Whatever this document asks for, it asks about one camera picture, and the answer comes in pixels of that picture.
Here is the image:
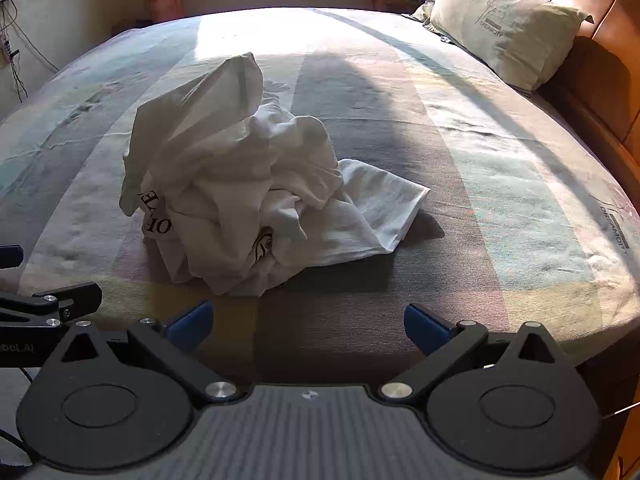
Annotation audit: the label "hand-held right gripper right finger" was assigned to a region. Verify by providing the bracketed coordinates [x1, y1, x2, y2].
[375, 302, 581, 406]

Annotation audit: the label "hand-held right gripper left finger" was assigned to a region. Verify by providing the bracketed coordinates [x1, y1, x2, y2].
[59, 301, 246, 407]

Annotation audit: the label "white printed t-shirt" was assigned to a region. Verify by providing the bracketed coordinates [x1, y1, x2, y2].
[119, 51, 432, 297]

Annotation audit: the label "bed with striped sheet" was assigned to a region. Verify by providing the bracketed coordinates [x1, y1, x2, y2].
[0, 7, 640, 411]

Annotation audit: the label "beige printed pillow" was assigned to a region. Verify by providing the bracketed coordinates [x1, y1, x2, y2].
[429, 0, 595, 92]

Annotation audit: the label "wooden bed headboard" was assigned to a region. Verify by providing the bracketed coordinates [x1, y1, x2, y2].
[482, 0, 640, 196]

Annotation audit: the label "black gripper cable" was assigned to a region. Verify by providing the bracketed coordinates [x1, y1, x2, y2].
[0, 367, 38, 463]

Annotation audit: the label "black television cables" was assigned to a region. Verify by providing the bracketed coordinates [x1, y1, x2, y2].
[0, 0, 61, 103]

